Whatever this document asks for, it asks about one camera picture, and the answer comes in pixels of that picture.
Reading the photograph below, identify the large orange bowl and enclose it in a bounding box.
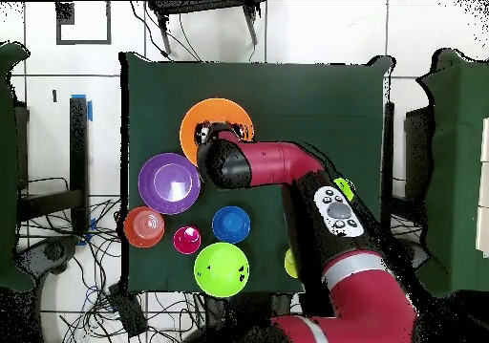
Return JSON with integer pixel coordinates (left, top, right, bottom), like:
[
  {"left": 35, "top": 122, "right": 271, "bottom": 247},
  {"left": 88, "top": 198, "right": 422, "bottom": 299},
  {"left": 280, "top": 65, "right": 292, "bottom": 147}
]
[{"left": 179, "top": 97, "right": 255, "bottom": 167}]

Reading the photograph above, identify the blue bowl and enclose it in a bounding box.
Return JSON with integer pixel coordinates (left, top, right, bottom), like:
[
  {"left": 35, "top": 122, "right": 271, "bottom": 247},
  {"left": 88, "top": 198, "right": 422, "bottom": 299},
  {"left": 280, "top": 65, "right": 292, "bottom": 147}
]
[{"left": 211, "top": 205, "right": 252, "bottom": 245}]

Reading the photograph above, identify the purple bowl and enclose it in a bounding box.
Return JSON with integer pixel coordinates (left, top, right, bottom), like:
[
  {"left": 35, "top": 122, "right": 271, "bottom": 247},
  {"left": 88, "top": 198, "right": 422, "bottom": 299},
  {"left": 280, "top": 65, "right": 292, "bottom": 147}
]
[{"left": 138, "top": 152, "right": 202, "bottom": 216}]

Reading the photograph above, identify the red cup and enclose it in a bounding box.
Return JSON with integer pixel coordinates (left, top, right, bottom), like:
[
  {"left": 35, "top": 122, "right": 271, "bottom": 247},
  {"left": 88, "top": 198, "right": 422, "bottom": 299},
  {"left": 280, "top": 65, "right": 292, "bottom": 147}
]
[{"left": 172, "top": 225, "right": 202, "bottom": 255}]

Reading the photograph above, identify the large light green bowl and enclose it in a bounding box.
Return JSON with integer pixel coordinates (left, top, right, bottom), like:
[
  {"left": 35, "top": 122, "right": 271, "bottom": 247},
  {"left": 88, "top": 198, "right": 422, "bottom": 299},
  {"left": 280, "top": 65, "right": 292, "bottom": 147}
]
[{"left": 193, "top": 242, "right": 250, "bottom": 299}]

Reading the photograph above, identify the yellow cup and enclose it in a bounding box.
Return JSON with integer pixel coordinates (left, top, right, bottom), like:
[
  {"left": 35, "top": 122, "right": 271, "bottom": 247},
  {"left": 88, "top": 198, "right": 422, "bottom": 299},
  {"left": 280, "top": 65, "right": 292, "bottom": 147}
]
[{"left": 284, "top": 247, "right": 299, "bottom": 279}]

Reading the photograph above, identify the dark green tablecloth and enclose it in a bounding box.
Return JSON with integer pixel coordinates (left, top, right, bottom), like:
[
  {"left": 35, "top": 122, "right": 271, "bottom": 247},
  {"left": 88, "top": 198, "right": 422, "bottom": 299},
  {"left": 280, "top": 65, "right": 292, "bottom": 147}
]
[{"left": 118, "top": 51, "right": 394, "bottom": 295}]

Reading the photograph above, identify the lime green cup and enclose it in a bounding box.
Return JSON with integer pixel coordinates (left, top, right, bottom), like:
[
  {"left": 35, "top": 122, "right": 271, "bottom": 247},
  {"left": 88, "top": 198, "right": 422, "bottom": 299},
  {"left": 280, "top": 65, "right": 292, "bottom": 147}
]
[{"left": 332, "top": 177, "right": 356, "bottom": 203}]

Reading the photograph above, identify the small red-orange bowl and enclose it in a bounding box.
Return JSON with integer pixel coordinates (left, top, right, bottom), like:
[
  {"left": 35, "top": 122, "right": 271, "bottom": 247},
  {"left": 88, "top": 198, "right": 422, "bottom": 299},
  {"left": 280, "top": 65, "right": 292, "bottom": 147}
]
[{"left": 122, "top": 205, "right": 166, "bottom": 249}]

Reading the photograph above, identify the black metal stand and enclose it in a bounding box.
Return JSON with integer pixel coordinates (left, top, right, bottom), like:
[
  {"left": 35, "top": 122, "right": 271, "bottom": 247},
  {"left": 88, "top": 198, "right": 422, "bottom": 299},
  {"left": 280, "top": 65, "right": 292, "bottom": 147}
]
[
  {"left": 16, "top": 96, "right": 90, "bottom": 237},
  {"left": 381, "top": 101, "right": 433, "bottom": 214}
]

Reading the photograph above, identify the blue tape strip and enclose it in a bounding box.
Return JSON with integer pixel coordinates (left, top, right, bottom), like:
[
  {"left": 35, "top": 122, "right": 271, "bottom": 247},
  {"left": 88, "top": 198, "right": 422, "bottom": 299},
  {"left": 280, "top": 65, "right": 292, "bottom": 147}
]
[{"left": 70, "top": 94, "right": 94, "bottom": 122}]

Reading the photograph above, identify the black power strip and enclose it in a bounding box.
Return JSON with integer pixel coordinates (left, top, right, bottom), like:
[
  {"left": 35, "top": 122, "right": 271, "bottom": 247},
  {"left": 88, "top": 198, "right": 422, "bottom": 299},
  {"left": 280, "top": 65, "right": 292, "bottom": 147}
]
[{"left": 106, "top": 283, "right": 148, "bottom": 338}]

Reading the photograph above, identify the neighbouring green covered table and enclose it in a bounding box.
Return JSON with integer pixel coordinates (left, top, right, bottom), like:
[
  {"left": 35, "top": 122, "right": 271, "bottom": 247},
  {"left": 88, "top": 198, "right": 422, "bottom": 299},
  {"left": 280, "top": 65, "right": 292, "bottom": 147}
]
[
  {"left": 0, "top": 41, "right": 35, "bottom": 292},
  {"left": 417, "top": 48, "right": 489, "bottom": 298}
]

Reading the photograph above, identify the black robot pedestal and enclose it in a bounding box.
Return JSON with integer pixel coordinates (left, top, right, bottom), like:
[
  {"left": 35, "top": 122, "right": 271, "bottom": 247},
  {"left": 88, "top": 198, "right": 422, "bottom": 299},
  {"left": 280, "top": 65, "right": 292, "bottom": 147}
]
[{"left": 202, "top": 292, "right": 299, "bottom": 343}]

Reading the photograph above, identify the black camera tripod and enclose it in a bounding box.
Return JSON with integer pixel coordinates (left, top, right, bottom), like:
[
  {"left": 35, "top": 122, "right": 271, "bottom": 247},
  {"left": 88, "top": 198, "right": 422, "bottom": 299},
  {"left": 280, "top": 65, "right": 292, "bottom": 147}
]
[{"left": 146, "top": 0, "right": 265, "bottom": 55}]

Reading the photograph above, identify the grey square frame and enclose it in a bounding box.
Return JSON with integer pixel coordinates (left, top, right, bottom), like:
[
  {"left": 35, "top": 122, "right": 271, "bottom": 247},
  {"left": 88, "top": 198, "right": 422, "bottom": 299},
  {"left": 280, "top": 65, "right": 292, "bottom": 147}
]
[{"left": 55, "top": 0, "right": 113, "bottom": 46}]

